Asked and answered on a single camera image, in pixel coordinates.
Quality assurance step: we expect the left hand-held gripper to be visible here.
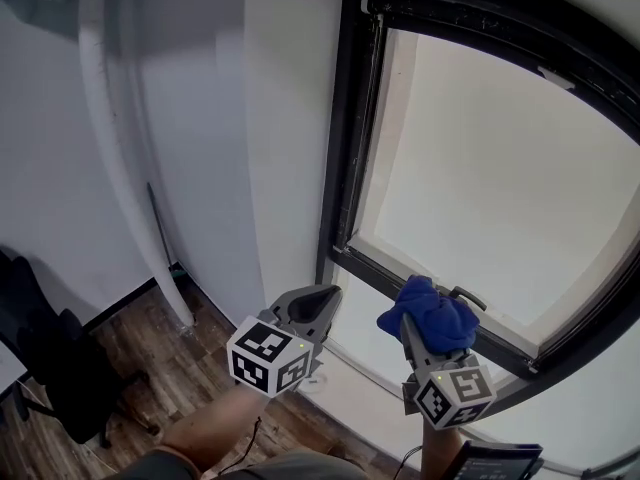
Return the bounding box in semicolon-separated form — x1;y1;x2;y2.
226;284;344;399

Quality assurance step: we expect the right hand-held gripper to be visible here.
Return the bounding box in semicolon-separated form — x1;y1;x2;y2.
399;313;496;429

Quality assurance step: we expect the blue cleaning cloth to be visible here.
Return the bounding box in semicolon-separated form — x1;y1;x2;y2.
376;274;481;355

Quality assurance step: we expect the person's right forearm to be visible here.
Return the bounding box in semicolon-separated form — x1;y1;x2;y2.
421;415;466;480

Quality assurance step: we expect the person's left forearm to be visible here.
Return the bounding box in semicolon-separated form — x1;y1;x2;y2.
162;385;269;472

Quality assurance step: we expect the black chest monitor screen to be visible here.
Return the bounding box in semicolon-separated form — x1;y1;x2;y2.
439;440;545;480

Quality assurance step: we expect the person's grey shirt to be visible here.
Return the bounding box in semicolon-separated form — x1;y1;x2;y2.
107;447;381;480

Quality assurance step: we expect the broom with teal head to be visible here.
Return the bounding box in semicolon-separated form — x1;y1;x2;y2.
146;181;187;284

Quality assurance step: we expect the white vertical pipe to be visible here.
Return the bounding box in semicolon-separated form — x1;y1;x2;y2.
77;0;195;327

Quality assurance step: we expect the black mesh office chair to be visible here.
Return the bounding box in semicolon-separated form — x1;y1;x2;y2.
0;247;151;449

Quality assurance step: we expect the black window handle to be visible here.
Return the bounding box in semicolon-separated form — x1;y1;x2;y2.
439;285;489;312

